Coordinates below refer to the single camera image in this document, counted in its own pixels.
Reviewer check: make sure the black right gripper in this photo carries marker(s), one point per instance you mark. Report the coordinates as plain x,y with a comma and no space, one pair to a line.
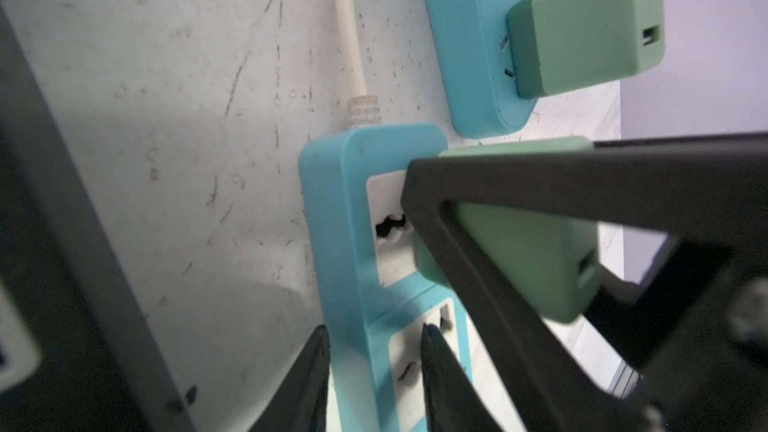
694,330

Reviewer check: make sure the black power strip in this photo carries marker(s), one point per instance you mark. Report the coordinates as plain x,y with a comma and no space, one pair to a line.
76,350

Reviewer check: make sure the teal triangular power strip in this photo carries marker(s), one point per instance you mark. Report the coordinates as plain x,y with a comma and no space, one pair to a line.
474,53

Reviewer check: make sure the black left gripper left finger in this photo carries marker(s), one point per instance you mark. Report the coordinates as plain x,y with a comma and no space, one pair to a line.
300,403

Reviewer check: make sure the teal rectangular power strip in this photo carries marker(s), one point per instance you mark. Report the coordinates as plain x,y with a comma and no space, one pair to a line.
374,300

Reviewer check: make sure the green usb charger plug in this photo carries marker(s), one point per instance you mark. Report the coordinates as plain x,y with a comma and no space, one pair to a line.
551,260

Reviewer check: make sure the light green charger plug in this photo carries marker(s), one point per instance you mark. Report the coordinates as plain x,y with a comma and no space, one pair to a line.
559,46

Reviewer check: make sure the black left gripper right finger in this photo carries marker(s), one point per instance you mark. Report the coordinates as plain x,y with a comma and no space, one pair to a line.
451,402

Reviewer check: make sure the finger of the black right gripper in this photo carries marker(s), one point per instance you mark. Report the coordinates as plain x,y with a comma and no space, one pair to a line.
706,189

